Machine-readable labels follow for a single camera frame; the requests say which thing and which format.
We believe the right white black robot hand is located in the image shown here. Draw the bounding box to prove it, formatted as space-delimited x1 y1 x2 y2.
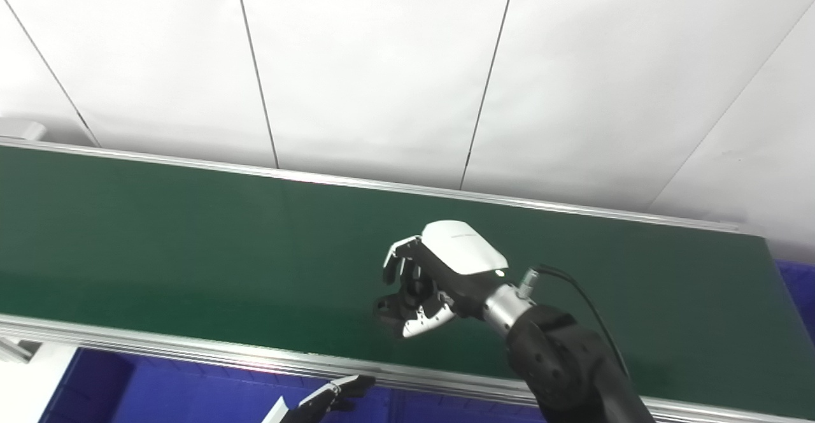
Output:
372 220 511 340

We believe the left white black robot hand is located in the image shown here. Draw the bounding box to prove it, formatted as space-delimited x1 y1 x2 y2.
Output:
261 375 377 423

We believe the black flanged metal part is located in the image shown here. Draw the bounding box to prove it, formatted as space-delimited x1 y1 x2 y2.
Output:
373 276 440 329

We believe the blue plastic bin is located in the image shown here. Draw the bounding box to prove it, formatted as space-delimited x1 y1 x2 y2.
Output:
773 259 815 323
38 347 394 423
390 387 549 423

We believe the grey conveyor end housing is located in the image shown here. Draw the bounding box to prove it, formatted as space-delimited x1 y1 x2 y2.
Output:
0 118 48 143

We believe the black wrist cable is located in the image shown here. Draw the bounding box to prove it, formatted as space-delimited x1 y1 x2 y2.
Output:
521 264 632 380

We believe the white conveyor support bracket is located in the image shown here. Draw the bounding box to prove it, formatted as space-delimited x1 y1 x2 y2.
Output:
0 337 43 364

